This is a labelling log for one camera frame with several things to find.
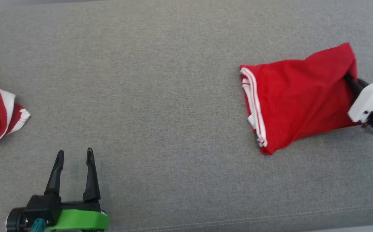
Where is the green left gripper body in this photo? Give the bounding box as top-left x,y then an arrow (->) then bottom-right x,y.
25,195 -> 110,231

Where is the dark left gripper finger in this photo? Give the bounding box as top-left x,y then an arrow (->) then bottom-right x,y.
82,148 -> 101,203
44,150 -> 64,197

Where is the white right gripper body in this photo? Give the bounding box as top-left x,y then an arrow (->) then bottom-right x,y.
348,76 -> 373,146

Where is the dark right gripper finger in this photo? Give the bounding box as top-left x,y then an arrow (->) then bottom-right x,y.
343,73 -> 369,100

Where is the red shirt with letter print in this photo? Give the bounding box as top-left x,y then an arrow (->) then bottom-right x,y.
240,43 -> 363,156

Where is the teal cable connector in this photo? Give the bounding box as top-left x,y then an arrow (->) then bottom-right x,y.
30,218 -> 47,232

